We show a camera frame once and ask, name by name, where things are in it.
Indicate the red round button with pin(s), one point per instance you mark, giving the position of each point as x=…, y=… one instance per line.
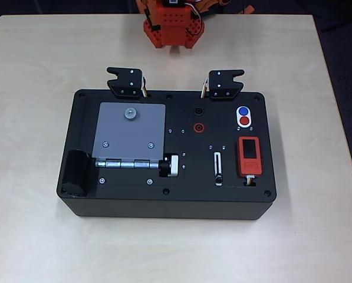
x=244, y=120

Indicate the blue round button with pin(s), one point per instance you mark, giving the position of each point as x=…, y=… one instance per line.
x=243, y=111

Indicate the red robot arm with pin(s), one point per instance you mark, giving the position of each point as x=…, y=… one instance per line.
x=175, y=26

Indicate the white latch block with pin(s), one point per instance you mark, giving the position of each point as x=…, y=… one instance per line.
x=173, y=166

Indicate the red banana socket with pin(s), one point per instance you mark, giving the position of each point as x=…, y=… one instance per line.
x=199, y=127

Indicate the black round plug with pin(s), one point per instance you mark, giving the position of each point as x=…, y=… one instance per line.
x=164, y=168

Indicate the black banana socket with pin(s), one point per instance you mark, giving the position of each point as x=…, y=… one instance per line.
x=199, y=111

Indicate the grey hinged door plate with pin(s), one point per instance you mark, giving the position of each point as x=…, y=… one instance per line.
x=134, y=135

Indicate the grey round door knob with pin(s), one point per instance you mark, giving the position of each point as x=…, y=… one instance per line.
x=130, y=113

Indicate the silver metal hinge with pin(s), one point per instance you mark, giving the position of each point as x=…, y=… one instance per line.
x=125, y=163

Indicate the black task board box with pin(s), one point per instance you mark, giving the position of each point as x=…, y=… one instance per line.
x=187, y=203

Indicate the blue and red buttons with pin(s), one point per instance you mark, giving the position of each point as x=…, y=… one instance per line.
x=237, y=116

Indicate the red display module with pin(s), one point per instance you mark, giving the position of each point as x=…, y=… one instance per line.
x=250, y=168

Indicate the white yellow connector plug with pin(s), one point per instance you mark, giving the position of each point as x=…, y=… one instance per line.
x=250, y=178

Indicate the black rounded post block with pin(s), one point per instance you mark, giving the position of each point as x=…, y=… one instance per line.
x=75, y=174

